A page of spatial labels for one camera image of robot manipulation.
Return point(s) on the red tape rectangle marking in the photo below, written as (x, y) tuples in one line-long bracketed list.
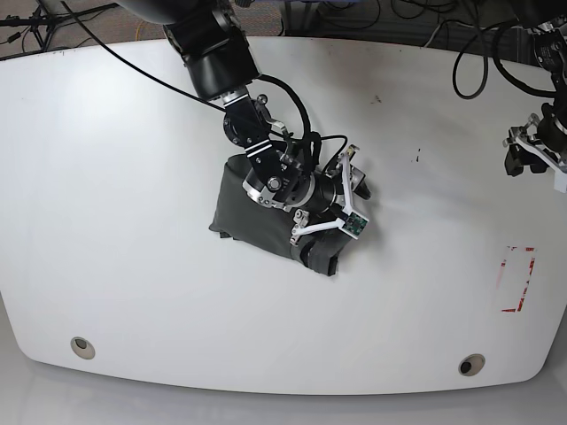
[(514, 278)]

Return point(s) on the table cable grommet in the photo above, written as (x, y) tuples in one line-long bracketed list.
[(83, 348), (471, 365)]

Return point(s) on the left table cable grommet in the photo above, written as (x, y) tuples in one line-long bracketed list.
[(83, 348)]

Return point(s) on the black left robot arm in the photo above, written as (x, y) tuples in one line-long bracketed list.
[(545, 21)]

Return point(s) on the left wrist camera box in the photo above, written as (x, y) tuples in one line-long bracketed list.
[(560, 181)]

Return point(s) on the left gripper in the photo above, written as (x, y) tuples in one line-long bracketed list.
[(540, 144)]

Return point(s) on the dark grey T-shirt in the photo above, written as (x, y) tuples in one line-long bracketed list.
[(238, 217)]

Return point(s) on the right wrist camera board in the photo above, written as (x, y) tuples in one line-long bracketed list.
[(354, 225)]

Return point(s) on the right table cable grommet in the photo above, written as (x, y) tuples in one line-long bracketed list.
[(471, 365)]

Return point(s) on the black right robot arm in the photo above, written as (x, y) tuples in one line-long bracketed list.
[(276, 194)]

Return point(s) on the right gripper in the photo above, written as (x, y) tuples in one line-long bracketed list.
[(327, 203)]

